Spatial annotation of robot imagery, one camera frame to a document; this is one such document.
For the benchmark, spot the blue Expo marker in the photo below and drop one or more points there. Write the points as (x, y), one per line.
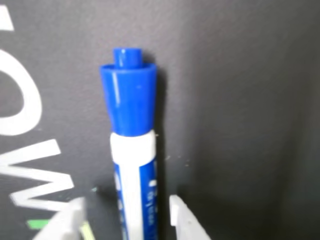
(131, 100)

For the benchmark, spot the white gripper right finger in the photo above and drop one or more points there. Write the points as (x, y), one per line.
(186, 222)

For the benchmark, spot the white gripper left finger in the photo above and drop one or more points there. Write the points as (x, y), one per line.
(67, 220)

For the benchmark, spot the dark grey WOWROBO mat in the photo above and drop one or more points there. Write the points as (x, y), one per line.
(237, 100)

